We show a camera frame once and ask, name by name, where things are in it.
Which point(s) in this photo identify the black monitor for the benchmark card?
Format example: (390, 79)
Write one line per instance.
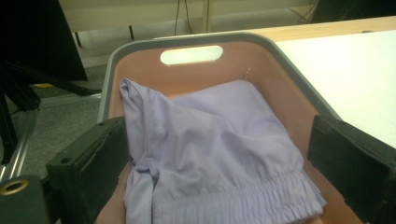
(34, 37)

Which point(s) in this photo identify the purple pants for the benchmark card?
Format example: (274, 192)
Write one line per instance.
(218, 140)

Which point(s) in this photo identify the black metal leg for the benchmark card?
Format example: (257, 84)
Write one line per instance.
(131, 32)
(78, 39)

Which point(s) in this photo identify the white table cover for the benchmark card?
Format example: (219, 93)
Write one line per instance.
(342, 77)

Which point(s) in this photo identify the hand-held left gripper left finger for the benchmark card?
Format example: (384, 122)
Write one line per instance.
(90, 168)

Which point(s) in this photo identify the pink basket with grey rim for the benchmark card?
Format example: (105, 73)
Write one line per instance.
(274, 93)

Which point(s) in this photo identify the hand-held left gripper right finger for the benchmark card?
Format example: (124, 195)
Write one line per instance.
(351, 161)

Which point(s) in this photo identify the aluminium frame rail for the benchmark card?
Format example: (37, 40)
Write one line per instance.
(18, 149)

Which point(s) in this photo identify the black metal stand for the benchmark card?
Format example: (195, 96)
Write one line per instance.
(18, 93)

